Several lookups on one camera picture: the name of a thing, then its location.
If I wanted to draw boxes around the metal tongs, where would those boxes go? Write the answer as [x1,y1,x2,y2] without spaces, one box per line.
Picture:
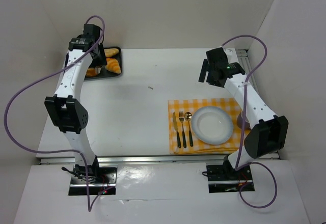
[95,66,102,74]

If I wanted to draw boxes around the sugared round bread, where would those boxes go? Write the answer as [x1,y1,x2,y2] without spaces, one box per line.
[86,68,98,77]

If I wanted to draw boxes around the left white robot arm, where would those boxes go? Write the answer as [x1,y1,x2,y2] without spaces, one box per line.
[44,23,105,178]

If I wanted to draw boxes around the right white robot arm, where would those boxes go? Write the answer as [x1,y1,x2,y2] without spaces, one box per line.
[199,47,289,180]

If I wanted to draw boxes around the oval bread roll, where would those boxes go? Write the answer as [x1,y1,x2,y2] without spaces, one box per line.
[104,48,120,58]

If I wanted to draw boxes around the black baking tray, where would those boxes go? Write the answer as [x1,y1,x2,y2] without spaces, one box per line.
[65,46,123,81]

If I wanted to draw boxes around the striped croissant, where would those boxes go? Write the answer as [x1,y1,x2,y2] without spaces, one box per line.
[105,58,122,74]

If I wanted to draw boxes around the white plate blue rim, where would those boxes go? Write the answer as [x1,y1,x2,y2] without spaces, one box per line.
[191,106,234,145]

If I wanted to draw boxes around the yellow checkered cloth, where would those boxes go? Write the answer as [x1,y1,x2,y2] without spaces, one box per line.
[168,98,241,155]

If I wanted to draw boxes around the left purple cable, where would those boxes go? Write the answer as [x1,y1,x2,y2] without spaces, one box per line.
[3,15,105,212]

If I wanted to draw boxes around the purple cable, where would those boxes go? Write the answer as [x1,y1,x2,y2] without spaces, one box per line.
[221,35,278,209]
[3,15,105,212]

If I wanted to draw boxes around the black handled spoon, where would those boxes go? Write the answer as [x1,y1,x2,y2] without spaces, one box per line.
[184,112,194,147]

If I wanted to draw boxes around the black handled fork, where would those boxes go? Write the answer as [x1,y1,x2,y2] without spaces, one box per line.
[179,111,187,148]

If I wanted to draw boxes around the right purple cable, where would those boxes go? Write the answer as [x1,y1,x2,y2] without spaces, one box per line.
[221,35,278,209]

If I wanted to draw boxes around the black handled knife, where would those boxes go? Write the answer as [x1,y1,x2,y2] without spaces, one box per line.
[173,112,181,148]

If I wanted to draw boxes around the front aluminium rail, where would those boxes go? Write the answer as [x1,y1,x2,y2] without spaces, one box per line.
[38,155,281,165]

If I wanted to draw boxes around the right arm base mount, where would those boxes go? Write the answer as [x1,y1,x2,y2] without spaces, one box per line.
[202,165,255,193]

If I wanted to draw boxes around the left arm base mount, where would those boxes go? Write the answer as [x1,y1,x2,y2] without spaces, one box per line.
[62,167,117,196]

